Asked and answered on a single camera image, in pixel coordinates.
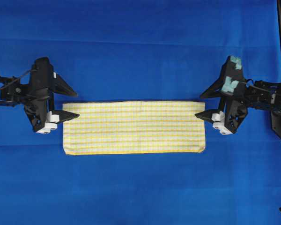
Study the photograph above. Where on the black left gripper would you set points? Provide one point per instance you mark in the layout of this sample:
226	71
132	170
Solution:
39	100

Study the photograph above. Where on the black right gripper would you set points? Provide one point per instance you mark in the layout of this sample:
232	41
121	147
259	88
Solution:
230	87

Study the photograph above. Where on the yellow checked towel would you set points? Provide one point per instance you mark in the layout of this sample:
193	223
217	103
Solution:
133	127

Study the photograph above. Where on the blue table cloth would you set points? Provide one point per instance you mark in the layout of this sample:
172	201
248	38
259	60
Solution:
112	50

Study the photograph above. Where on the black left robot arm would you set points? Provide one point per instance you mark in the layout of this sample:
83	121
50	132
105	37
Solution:
12	91

